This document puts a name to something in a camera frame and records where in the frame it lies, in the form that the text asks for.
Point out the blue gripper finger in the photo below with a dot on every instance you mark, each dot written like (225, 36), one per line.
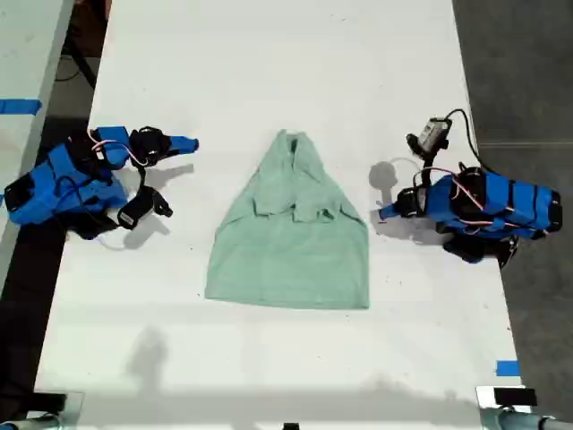
(390, 209)
(390, 217)
(183, 140)
(181, 149)

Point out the pale green T-shirt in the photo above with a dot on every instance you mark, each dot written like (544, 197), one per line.
(291, 251)

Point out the long blue tape strip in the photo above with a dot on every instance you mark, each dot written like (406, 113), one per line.
(20, 106)

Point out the pale side table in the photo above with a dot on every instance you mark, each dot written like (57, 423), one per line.
(22, 54)

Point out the short blue tape strip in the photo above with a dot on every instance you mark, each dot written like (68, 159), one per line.
(508, 368)

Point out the small black box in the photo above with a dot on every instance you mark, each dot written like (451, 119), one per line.
(515, 396)
(50, 401)

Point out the black camera stalk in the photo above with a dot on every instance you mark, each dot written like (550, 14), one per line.
(429, 165)
(142, 178)

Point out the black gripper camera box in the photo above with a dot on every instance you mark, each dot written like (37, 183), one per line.
(139, 208)
(430, 134)

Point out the silver metal bracket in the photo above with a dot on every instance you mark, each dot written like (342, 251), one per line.
(485, 403)
(74, 410)

